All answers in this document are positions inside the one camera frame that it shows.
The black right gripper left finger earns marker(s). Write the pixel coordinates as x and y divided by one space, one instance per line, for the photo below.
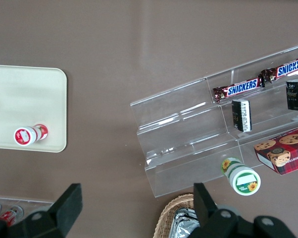
69 205

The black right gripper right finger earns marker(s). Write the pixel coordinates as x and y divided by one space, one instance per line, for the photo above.
206 208

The aluminium foil tray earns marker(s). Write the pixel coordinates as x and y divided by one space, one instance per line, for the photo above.
186 226

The light wicker oval basket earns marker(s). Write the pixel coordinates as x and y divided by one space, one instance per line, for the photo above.
167 213

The beige plastic serving tray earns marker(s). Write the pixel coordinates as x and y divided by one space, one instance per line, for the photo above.
27 99

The clear acrylic bottle rack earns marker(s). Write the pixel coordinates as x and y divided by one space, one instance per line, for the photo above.
35 202

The green sunflower yogurt bottle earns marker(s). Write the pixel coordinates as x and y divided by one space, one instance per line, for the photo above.
243 179

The clear acrylic tiered shelf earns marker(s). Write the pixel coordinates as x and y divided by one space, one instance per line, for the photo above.
183 138

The red and white yogurt bottle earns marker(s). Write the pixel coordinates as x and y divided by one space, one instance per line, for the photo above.
24 135

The small black box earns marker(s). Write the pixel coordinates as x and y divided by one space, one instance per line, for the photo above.
241 115
297 95

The red plaid cookie box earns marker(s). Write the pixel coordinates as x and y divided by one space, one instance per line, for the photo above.
287 151

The Snickers chocolate bar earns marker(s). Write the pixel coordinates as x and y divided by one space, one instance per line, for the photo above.
287 69
240 86

